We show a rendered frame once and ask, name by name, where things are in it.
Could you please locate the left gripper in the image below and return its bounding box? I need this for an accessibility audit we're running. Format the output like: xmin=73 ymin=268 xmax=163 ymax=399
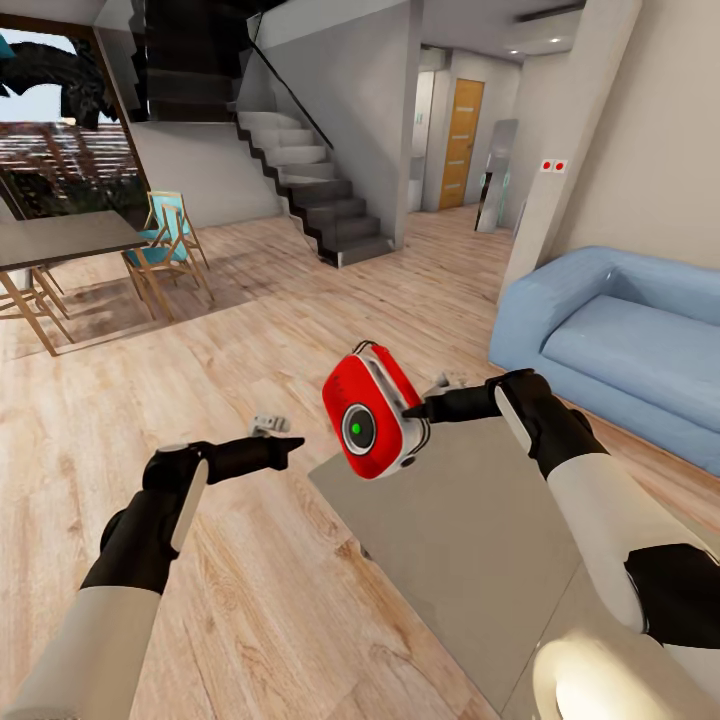
xmin=231 ymin=436 xmax=304 ymax=477

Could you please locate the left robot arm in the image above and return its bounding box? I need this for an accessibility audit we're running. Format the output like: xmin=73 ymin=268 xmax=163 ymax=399
xmin=0 ymin=411 xmax=304 ymax=720

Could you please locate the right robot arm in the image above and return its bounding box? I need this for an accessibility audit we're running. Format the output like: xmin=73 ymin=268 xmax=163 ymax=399
xmin=402 ymin=368 xmax=720 ymax=707

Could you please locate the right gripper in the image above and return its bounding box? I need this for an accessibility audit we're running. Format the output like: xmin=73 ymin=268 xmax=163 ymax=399
xmin=402 ymin=386 xmax=481 ymax=424

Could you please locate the radio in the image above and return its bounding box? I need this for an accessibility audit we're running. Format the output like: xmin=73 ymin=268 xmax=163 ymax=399
xmin=322 ymin=343 xmax=430 ymax=480

